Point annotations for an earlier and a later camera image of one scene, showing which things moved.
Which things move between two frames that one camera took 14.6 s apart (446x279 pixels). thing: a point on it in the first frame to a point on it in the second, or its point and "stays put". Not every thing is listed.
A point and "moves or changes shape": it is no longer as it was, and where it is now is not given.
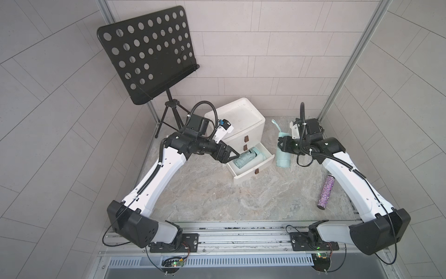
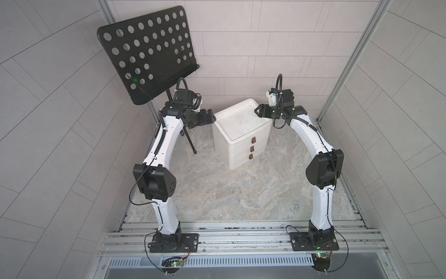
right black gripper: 286,144 to 268,110
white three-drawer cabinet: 246,140 moves or changes shape
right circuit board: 321,261 stays put
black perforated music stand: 150,53 stays put
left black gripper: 221,157 to 202,120
